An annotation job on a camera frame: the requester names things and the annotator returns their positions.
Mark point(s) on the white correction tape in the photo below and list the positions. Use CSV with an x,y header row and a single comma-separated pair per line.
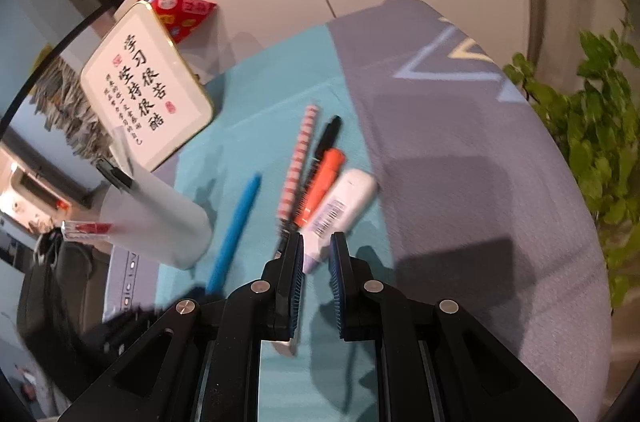
x,y
345,197

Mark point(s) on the dark bag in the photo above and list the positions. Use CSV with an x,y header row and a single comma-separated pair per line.
x,y
55,292

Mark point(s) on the red hanging packet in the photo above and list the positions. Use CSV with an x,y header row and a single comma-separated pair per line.
x,y
180,10

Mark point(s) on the pink striped pen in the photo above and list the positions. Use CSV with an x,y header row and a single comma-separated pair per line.
x,y
300,162

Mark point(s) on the tall pile of stacked papers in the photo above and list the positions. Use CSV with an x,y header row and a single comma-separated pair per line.
x,y
65,102

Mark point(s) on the orange highlighter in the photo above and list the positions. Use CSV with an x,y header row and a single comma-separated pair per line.
x,y
322,182

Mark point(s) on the black clip pen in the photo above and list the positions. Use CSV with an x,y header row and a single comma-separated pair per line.
x,y
115,174

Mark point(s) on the green potted plant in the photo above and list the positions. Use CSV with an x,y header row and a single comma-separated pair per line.
x,y
595,142

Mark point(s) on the translucent plastic cup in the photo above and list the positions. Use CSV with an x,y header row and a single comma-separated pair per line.
x,y
160,222

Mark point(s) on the blue pen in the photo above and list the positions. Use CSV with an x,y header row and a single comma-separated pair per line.
x,y
235,237

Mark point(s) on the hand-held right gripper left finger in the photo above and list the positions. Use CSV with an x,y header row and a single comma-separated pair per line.
x,y
297,282

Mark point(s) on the black marker pen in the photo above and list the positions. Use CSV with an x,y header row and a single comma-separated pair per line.
x,y
327,135

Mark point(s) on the clear red pen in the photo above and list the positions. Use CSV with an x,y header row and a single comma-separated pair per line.
x,y
85,228

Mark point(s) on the white calligraphy sign plaque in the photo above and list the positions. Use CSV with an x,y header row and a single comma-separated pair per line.
x,y
145,82

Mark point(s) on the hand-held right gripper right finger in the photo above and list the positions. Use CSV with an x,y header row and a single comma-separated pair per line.
x,y
337,287

